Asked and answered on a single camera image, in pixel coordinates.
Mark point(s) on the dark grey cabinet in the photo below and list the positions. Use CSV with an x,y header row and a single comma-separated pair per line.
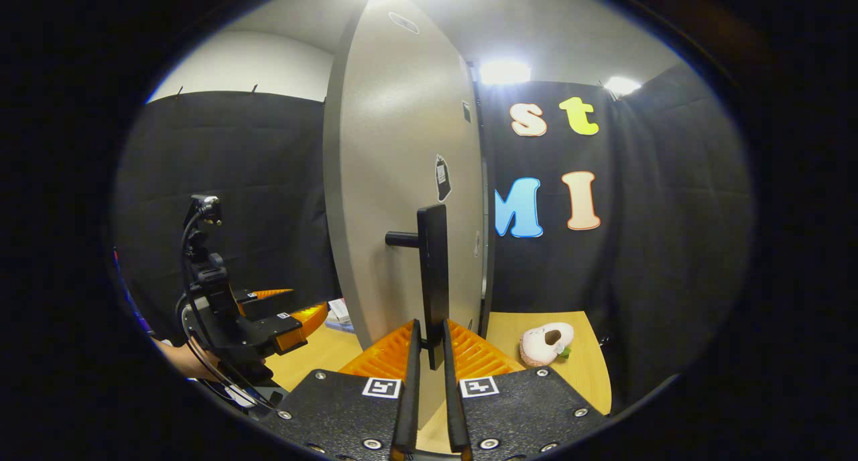
x,y
489,246

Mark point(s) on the ceiling light panel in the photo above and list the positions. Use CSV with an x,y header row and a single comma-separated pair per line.
x,y
622,86
504,72

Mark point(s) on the grey cabinet door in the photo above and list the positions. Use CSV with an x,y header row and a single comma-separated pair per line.
x,y
395,179

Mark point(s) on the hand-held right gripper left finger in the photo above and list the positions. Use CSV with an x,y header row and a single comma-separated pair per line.
x,y
410,394

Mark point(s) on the small stack of booklets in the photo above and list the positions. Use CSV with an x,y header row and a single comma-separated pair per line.
x,y
338,313

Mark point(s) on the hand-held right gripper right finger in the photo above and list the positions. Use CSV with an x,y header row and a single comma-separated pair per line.
x,y
454,407

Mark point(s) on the pink plush peach toy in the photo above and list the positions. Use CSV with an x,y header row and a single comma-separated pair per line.
x,y
536,347

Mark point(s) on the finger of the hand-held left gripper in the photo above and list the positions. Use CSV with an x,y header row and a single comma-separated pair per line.
x,y
271,330
253,308

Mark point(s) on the black backdrop cloth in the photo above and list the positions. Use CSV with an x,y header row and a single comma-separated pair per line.
x,y
670,246

